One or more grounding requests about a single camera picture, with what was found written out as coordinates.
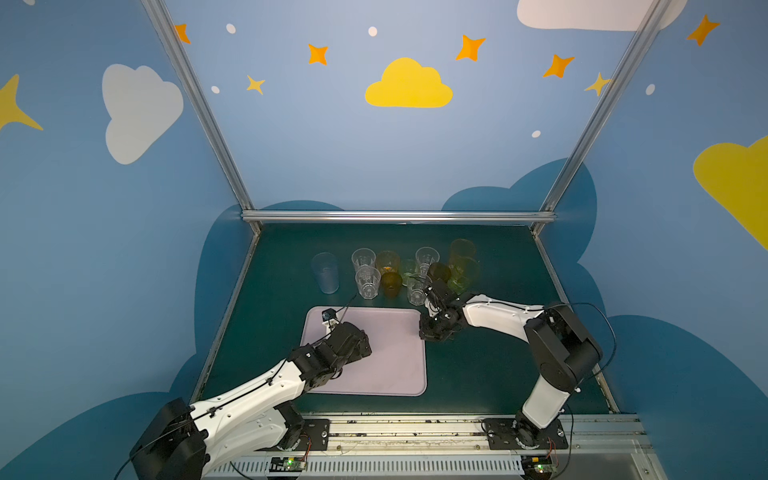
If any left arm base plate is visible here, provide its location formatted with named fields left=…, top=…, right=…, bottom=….
left=278, top=419, right=330, bottom=452

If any aluminium frame horizontal bar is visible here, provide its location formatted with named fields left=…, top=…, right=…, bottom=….
left=241, top=210, right=556, bottom=224

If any clear smooth glass rear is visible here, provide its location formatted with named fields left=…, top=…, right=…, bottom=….
left=415, top=246, right=440, bottom=277

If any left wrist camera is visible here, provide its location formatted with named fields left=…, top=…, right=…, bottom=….
left=321, top=308, right=339, bottom=330

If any pale green small glass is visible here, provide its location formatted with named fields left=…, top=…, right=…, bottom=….
left=399, top=258, right=420, bottom=285

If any yellow amber smooth glass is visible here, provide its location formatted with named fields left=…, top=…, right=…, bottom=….
left=375, top=250, right=401, bottom=275

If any dark amber dimpled glass left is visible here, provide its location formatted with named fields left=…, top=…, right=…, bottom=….
left=380, top=271, right=403, bottom=299

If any aluminium frame left post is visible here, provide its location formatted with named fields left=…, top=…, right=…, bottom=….
left=141, top=0, right=254, bottom=213

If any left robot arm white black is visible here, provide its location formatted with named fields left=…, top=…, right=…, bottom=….
left=129, top=323, right=372, bottom=479

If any tall green glass front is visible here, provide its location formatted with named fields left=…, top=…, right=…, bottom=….
left=448, top=256, right=480, bottom=294

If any aluminium rail front base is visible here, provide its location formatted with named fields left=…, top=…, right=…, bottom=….
left=200, top=413, right=667, bottom=479

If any right green circuit board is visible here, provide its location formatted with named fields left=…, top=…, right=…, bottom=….
left=520, top=456, right=556, bottom=480

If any dark amber dimpled glass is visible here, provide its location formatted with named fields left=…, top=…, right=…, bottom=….
left=380, top=271, right=403, bottom=299
left=427, top=262, right=452, bottom=283

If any tall green yellow glass rear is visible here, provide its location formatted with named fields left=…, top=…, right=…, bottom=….
left=449, top=238, right=477, bottom=265

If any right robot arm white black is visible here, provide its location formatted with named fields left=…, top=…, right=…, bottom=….
left=419, top=280, right=603, bottom=449

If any aluminium frame post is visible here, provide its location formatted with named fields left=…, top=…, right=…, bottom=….
left=531, top=0, right=672, bottom=239
left=141, top=0, right=254, bottom=213

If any frosted blue tall cup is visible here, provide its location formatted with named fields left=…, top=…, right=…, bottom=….
left=310, top=252, right=339, bottom=295

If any dark amber dimpled glass right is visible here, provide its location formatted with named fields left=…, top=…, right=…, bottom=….
left=427, top=262, right=452, bottom=283

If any clear faceted glass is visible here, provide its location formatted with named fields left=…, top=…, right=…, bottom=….
left=351, top=247, right=376, bottom=272
left=355, top=265, right=381, bottom=300
left=404, top=275, right=427, bottom=307

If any green circuit board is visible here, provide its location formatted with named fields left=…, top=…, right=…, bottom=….
left=520, top=456, right=556, bottom=480
left=268, top=457, right=307, bottom=475

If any lilac plastic tray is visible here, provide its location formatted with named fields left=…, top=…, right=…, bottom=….
left=314, top=307, right=427, bottom=397

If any left green circuit board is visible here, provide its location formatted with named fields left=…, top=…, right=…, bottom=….
left=268, top=457, right=307, bottom=475

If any aluminium frame right post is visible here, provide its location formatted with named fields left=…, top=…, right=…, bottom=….
left=531, top=0, right=672, bottom=239

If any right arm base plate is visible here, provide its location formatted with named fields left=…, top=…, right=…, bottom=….
left=481, top=418, right=569, bottom=450

